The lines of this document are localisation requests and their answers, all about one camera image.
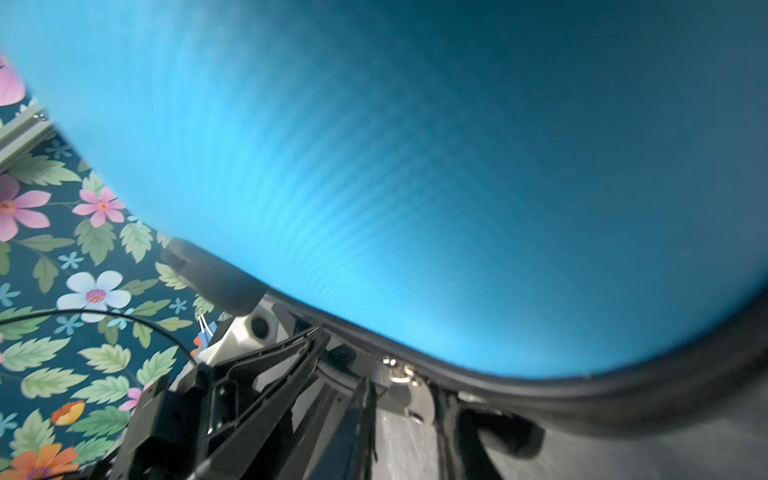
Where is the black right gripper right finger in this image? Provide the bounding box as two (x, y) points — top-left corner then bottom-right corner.
(433, 386), (501, 480)

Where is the blue hard-shell suitcase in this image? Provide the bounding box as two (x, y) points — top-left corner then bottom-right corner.
(1, 1), (767, 436)

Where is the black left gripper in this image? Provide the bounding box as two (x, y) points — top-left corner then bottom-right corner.
(107, 327), (329, 479)

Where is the aluminium cage frame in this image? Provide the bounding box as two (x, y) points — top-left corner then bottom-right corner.
(0, 103), (54, 173)

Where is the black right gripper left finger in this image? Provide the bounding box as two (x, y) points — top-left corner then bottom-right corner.
(308, 377), (378, 480)

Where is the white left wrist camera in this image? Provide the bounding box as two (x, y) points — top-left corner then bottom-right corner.
(197, 300), (296, 366)

